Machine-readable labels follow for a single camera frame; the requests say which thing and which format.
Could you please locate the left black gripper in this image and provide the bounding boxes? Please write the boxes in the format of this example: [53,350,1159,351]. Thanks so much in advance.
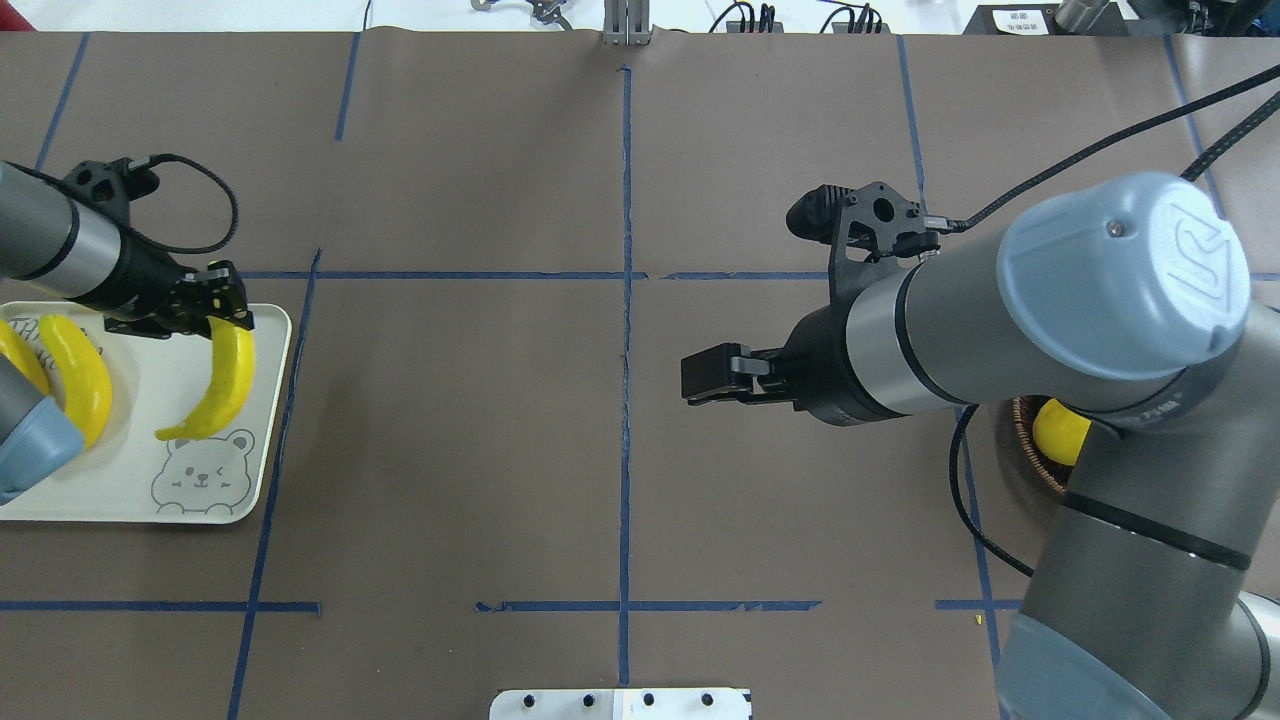
[96,236,255,340]

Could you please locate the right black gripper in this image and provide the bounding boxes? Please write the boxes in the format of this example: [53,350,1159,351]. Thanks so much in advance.
[680,306,870,427]

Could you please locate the yellow banana curved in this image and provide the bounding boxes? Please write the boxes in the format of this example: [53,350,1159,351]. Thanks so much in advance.
[154,322,256,442]

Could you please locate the yellow banana carried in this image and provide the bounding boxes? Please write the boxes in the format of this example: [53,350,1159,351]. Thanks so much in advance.
[1,320,52,396]

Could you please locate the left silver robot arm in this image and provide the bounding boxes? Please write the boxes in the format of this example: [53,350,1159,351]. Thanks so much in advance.
[3,152,256,503]

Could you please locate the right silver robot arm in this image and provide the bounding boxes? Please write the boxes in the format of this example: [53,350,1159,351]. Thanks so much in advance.
[681,172,1279,719]

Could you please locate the brown wicker basket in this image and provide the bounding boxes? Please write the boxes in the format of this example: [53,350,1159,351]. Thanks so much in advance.
[1009,395,1073,501]

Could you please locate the white bear tray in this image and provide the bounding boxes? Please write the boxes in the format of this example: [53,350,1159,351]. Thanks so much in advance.
[3,301,292,524]

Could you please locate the yellow lemon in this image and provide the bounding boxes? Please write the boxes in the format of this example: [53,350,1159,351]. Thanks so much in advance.
[1032,398,1091,468]

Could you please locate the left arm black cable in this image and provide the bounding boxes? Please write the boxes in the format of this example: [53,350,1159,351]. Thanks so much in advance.
[131,152,241,256]

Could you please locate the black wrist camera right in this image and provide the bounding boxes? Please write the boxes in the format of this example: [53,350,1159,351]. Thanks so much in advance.
[785,181,946,305]

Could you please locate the aluminium frame post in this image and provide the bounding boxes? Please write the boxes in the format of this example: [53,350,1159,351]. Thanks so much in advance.
[602,0,653,47]

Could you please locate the white pedestal column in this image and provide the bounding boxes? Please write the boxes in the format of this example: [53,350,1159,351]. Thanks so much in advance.
[488,687,754,719]

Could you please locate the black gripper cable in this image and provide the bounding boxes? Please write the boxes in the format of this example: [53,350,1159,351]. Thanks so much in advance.
[940,61,1280,233]

